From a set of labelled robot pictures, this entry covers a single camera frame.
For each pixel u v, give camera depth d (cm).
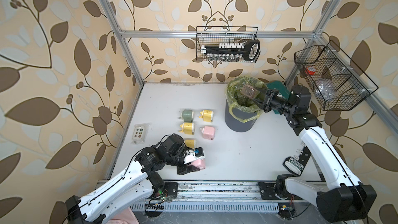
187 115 96
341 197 37
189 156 61
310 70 81
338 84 72
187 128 89
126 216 69
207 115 95
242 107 72
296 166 80
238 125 97
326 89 70
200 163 64
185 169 60
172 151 56
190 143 82
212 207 71
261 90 64
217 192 75
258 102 67
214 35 91
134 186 60
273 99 62
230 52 86
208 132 88
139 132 91
